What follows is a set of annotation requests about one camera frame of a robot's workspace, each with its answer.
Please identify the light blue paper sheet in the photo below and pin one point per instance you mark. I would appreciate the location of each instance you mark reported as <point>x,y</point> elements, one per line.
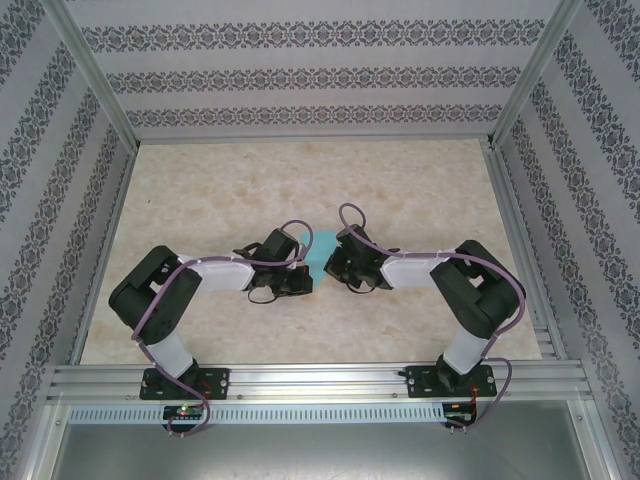
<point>320,247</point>

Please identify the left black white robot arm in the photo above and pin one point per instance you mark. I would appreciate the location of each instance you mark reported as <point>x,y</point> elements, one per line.
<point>160,310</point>

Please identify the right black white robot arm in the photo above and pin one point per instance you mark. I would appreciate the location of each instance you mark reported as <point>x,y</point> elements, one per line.
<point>475,300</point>

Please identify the grey metal sheet panel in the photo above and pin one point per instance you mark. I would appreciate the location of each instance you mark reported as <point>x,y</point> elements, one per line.
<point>320,455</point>

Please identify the right small circuit board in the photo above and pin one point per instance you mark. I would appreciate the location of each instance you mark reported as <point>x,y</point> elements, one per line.
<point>457,415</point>

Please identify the small circuit board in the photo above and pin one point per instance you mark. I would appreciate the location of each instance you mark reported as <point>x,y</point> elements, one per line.
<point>182,412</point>
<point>457,415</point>

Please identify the left small circuit board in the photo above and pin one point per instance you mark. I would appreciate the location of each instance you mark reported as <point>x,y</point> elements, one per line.
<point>182,412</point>

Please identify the aluminium mounting rail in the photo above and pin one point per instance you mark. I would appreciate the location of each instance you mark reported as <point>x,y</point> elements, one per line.
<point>320,380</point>

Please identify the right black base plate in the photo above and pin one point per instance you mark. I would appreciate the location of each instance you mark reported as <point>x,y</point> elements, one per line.
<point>417,382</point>

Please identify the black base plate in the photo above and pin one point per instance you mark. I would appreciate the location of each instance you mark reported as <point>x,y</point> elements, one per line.
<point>220,382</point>
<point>417,382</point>

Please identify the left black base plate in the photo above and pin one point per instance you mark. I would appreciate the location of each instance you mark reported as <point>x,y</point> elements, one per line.
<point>220,382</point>

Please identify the left aluminium frame post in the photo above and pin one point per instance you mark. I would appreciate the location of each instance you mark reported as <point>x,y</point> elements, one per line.
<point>95,75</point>

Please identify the aluminium frame post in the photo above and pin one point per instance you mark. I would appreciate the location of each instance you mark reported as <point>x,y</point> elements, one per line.
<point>530,75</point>
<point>95,75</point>

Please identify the right aluminium frame post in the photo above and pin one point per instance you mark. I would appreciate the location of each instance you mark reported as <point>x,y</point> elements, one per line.
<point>530,75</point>

